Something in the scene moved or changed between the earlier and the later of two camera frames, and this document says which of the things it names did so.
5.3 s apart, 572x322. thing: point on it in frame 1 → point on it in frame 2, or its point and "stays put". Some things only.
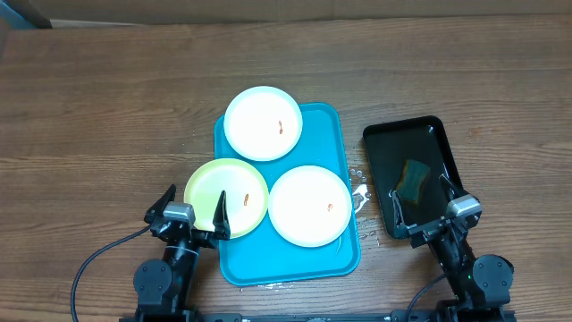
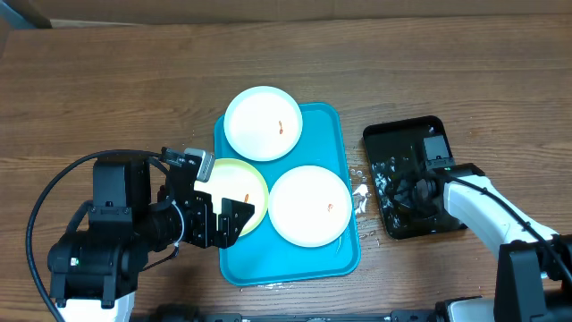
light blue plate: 263,123 stays put
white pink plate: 310,206 stays put
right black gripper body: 428,233 → 412,198
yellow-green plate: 246,192 stays put
